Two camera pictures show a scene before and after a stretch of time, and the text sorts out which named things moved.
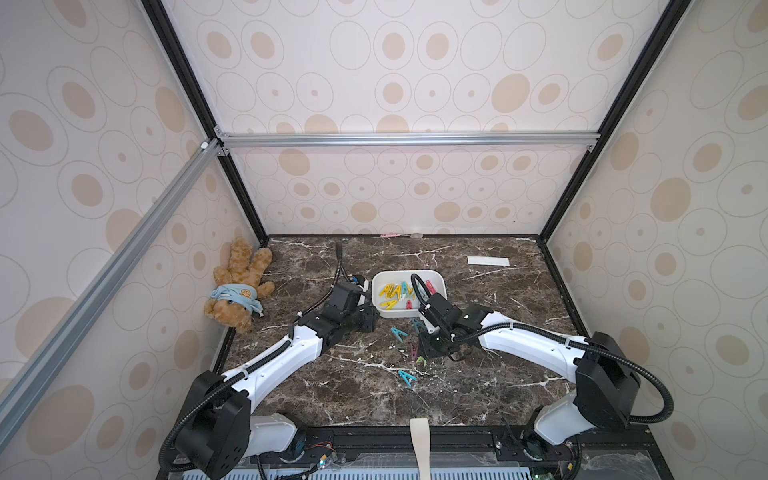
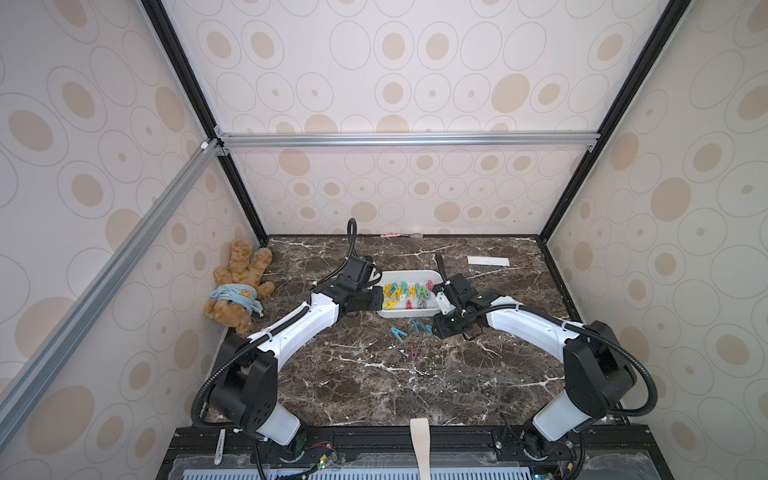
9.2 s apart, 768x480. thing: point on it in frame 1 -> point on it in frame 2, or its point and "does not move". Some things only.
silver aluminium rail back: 538,138 does not move
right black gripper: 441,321 -> 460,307
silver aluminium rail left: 20,390 does not move
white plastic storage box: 393,294 does not move
